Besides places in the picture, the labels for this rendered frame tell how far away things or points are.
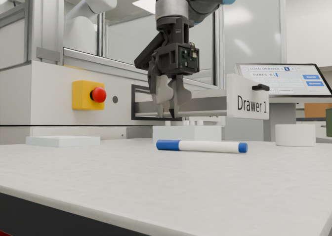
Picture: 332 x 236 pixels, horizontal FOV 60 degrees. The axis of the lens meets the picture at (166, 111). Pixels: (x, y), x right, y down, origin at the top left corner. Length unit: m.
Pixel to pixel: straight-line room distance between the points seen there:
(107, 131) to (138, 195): 0.68
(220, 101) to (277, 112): 1.12
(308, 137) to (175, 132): 0.25
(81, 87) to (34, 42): 0.14
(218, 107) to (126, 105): 0.29
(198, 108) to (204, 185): 0.60
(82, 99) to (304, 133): 0.49
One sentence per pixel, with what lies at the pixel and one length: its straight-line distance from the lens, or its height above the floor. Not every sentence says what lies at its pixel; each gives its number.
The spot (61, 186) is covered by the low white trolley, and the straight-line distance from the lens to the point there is 0.19.
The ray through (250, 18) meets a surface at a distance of 2.75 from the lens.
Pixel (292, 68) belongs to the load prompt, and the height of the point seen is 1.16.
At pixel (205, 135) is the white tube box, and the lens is 0.57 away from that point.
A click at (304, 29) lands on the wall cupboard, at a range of 4.33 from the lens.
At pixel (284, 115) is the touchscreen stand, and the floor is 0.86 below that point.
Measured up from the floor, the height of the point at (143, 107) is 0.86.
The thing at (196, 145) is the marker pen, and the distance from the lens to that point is 0.42.
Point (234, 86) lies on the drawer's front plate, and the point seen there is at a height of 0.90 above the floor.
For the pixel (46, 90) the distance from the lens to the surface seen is 0.73.
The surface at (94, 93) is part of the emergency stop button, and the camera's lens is 0.72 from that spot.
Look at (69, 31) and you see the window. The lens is 0.81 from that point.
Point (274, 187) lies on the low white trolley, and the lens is 0.19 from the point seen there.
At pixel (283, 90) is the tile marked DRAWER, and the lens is 1.79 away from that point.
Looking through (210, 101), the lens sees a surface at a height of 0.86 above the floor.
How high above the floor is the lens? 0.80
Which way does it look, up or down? 3 degrees up
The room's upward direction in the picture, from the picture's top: straight up
